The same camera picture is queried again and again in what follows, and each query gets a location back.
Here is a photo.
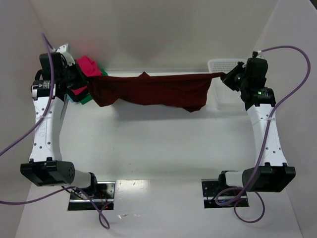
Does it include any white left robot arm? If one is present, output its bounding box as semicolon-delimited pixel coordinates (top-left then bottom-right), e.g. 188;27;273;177
20;50;97;194

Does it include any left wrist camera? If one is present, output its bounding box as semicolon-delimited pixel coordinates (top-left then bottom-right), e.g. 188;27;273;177
56;44;69;54

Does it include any green folded t shirt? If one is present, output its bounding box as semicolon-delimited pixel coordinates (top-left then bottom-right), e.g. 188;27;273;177
80;69;108;105

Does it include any pink folded t shirt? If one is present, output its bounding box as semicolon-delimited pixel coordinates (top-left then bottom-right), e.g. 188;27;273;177
71;56;103;96

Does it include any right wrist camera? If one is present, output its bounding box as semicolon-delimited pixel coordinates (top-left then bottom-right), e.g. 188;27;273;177
252;51;264;59

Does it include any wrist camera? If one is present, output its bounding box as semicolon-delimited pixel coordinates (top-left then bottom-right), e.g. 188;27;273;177
252;51;264;59
56;44;69;54

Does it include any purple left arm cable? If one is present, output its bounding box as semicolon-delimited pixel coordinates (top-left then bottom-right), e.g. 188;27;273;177
0;33;111;229

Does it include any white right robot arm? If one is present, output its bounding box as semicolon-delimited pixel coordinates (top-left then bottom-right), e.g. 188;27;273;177
221;58;296;192

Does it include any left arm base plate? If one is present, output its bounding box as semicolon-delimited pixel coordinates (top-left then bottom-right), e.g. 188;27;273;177
67;181;115;211

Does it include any white plastic basket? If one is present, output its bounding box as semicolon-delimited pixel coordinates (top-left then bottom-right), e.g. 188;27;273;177
208;59;246;111

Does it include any black folded t shirt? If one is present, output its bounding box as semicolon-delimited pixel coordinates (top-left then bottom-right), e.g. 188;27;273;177
66;86;89;103

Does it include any dark red t shirt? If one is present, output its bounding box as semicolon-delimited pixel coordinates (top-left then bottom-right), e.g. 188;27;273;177
88;72;225;112

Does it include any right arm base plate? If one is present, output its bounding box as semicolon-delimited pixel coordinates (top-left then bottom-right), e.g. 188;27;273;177
201;178;250;209

